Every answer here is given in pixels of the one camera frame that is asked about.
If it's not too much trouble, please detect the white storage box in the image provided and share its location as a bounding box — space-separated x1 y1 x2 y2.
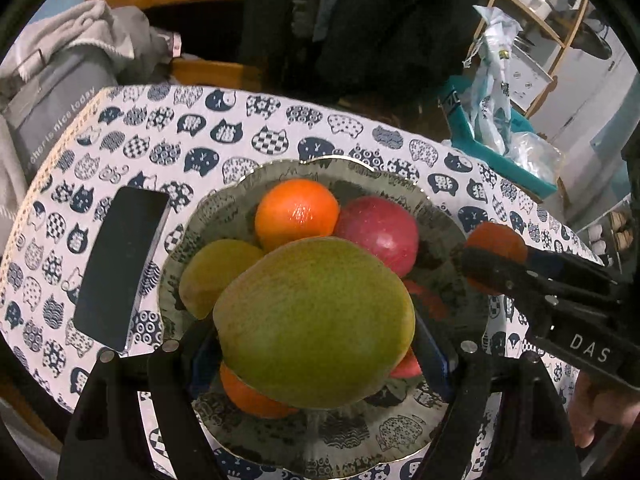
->
507 32 556 111

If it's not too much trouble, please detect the cat print tablecloth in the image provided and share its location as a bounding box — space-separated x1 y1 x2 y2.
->
0 84 606 480

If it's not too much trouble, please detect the wooden shelf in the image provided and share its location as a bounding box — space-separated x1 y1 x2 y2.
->
467 0 601 116

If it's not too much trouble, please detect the glass plate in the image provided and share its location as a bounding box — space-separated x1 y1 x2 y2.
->
157 157 493 471

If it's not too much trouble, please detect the wooden stool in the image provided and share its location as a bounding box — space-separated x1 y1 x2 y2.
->
170 57 263 92

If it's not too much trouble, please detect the white printed bag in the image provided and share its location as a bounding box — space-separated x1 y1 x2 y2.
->
460 5 523 156

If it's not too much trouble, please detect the clear plastic bag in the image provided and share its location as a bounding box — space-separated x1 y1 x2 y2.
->
505 130 563 183

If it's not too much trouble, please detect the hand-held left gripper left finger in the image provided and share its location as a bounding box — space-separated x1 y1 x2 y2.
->
60 317 226 480

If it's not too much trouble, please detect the black smartphone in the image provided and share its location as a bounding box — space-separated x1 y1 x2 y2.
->
72 186 171 353

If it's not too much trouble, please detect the small orange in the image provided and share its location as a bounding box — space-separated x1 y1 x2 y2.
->
464 222 528 296

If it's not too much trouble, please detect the large green apple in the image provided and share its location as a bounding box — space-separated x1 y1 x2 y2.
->
212 237 417 409

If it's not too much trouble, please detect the large orange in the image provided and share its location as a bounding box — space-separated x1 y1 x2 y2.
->
254 178 341 253

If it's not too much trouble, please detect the light grey garment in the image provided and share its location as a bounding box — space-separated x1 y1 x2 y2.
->
0 0 173 111

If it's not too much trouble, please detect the black coat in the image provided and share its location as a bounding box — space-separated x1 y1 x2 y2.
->
240 0 483 106

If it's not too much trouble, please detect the red apple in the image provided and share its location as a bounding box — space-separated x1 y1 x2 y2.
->
332 196 420 278

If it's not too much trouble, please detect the shoe rack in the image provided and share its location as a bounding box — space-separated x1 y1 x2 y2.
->
575 195 636 266

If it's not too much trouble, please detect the person's right hand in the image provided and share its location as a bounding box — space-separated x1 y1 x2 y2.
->
569 374 640 456

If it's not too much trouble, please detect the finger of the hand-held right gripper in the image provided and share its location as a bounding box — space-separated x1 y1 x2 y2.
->
459 247 558 313
525 247 628 288

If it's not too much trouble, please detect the small green apple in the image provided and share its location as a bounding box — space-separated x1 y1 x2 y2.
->
178 239 266 320

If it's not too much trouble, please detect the teal box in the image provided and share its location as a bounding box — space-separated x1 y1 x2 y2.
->
437 76 558 201

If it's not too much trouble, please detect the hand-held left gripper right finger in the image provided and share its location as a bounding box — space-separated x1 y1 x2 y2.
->
412 317 583 480

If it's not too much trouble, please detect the grey printed bag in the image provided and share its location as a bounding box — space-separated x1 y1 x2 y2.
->
7 52 118 181

